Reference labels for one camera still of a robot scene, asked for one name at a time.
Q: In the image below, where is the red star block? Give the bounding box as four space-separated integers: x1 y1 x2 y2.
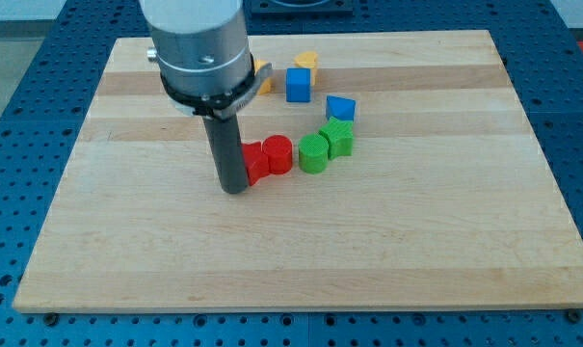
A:
242 142 270 186

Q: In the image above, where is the green star block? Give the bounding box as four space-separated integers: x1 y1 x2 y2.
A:
319 118 355 160

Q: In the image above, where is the blue cube block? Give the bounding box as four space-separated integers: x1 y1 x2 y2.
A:
285 67 311 103

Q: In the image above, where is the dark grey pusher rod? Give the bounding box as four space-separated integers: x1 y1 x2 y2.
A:
203 116 249 194

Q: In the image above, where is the yellow block behind arm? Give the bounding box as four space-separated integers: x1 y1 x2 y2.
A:
254 59 272 95

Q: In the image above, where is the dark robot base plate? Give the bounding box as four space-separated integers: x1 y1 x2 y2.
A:
246 0 354 14

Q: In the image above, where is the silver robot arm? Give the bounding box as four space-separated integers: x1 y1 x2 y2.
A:
139 0 273 194

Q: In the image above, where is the green cylinder block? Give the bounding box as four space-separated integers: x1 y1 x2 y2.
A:
298 134 329 174

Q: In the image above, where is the blue triangle block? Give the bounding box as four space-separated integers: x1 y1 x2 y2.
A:
326 95 357 121

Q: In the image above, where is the wooden board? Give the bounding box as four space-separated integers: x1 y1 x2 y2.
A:
13 30 583 314

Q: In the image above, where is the red cylinder block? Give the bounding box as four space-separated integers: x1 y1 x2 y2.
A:
262 135 293 174

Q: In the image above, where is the yellow heart block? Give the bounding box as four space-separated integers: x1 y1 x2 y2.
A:
294 51 319 87

